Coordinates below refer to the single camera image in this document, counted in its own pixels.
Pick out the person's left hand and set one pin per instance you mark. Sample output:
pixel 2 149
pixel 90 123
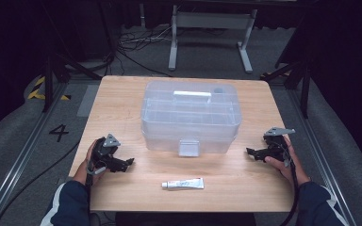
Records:
pixel 81 171

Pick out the white ointment tube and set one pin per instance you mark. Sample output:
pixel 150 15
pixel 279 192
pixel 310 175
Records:
pixel 184 183

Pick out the black metal stand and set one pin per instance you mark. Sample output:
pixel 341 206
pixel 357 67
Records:
pixel 304 91
pixel 48 78

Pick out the clear plastic storage box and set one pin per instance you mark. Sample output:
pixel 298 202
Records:
pixel 190 116

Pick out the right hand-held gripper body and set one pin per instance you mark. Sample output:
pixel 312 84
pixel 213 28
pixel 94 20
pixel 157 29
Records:
pixel 276 147

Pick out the grey metal table frame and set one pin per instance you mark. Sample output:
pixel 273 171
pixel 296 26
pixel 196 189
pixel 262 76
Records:
pixel 212 20

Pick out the person's right hand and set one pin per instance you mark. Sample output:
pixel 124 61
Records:
pixel 287 171

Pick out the yellow black hazard tape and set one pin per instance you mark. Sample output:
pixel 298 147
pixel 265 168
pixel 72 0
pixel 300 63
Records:
pixel 37 91

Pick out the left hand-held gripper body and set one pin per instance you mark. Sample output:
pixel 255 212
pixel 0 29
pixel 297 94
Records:
pixel 103 153

